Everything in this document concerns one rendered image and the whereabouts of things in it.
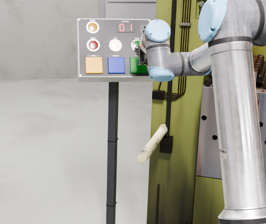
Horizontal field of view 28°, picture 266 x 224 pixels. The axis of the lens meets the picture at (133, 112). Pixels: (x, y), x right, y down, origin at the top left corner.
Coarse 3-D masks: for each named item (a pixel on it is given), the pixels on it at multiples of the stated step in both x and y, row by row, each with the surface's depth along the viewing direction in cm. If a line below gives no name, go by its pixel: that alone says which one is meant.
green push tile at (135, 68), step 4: (132, 60) 240; (136, 60) 240; (132, 64) 240; (136, 64) 240; (132, 68) 239; (136, 68) 240; (140, 68) 240; (144, 68) 240; (132, 72) 239; (136, 72) 239; (140, 72) 240; (144, 72) 240
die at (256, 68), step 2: (254, 56) 277; (256, 56) 277; (254, 58) 273; (254, 60) 267; (254, 68) 249; (256, 68) 249; (258, 68) 254; (254, 70) 246; (256, 70) 246; (258, 70) 256; (254, 72) 243; (256, 72) 243; (258, 72) 259; (254, 74) 243; (256, 74) 243; (256, 76) 243; (256, 78) 243; (212, 80) 249; (256, 80) 245; (212, 82) 250; (256, 82) 248; (256, 84) 250
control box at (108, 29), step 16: (80, 32) 240; (96, 32) 241; (112, 32) 242; (128, 32) 244; (80, 48) 239; (112, 48) 241; (128, 48) 242; (80, 64) 237; (128, 64) 240; (80, 80) 241; (96, 80) 242; (112, 80) 243; (128, 80) 244; (144, 80) 246
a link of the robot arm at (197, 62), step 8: (264, 0) 141; (264, 8) 139; (264, 24) 140; (264, 32) 141; (256, 40) 145; (264, 40) 146; (200, 48) 186; (184, 56) 196; (192, 56) 192; (200, 56) 185; (208, 56) 180; (184, 64) 195; (192, 64) 193; (200, 64) 188; (208, 64) 184; (184, 72) 197; (192, 72) 197; (200, 72) 195; (208, 72) 199
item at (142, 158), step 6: (162, 126) 274; (156, 132) 265; (162, 132) 267; (156, 138) 257; (150, 144) 248; (156, 144) 253; (144, 150) 241; (150, 150) 244; (138, 156) 236; (144, 156) 236; (144, 162) 237
